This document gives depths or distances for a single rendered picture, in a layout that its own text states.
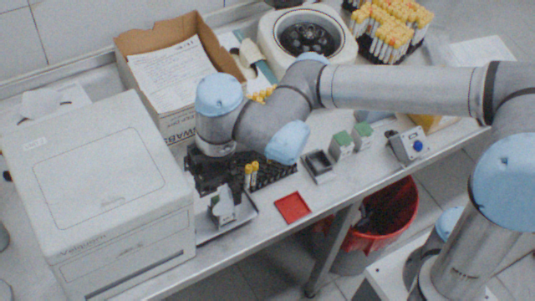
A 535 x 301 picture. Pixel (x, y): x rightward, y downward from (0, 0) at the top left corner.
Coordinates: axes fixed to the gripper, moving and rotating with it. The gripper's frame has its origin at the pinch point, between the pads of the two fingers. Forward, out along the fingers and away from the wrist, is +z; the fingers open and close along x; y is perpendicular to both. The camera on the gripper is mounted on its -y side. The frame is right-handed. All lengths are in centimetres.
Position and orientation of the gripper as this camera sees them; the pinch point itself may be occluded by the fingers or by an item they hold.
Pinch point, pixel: (222, 191)
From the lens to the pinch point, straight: 119.8
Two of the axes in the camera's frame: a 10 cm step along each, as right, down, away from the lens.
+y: -8.6, 3.7, -3.5
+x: 5.0, 7.4, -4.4
